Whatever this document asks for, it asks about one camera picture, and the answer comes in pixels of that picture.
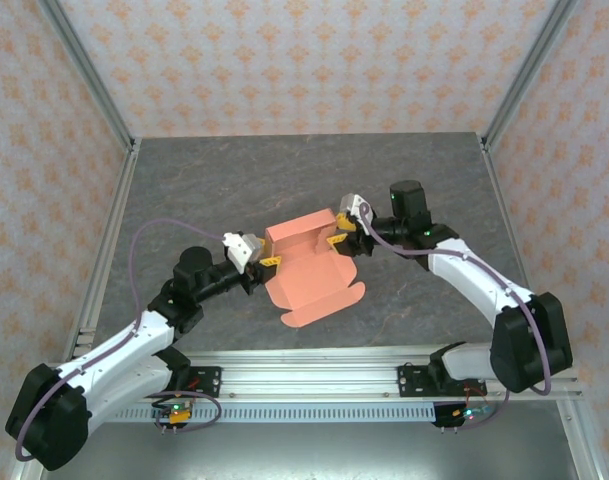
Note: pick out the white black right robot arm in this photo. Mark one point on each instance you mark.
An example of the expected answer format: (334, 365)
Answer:
(469, 270)

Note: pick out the aluminium table side rail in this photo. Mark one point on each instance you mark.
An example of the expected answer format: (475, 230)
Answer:
(508, 220)
(109, 235)

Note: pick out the aluminium frame leg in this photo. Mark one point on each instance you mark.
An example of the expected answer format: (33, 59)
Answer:
(21, 472)
(581, 440)

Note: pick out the salmon paper box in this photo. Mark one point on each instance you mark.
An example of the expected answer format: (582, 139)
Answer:
(309, 285)

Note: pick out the aluminium cross rail beam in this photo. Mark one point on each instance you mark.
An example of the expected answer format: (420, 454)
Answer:
(309, 380)

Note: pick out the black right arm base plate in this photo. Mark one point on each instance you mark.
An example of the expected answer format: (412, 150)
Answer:
(414, 382)

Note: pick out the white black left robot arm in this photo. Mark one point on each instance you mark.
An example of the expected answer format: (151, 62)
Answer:
(114, 350)

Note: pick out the aluminium frame post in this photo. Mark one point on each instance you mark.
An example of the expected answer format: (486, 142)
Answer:
(529, 70)
(84, 70)

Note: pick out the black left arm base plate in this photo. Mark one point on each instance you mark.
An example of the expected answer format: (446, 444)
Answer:
(209, 382)

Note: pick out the grey metal sheet panel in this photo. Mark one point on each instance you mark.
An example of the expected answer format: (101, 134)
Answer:
(309, 450)

